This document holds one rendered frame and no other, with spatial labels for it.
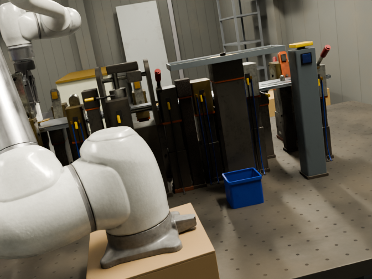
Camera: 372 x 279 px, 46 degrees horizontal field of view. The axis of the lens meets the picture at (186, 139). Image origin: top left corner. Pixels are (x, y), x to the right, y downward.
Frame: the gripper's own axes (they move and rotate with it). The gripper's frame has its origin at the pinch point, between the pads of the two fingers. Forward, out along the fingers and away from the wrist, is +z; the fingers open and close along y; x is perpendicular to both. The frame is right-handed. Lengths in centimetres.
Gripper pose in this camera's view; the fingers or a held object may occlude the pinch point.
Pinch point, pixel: (36, 112)
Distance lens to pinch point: 179.9
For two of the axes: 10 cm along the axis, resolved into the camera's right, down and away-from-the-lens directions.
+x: -9.8, 1.9, -0.9
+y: -1.3, -2.1, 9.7
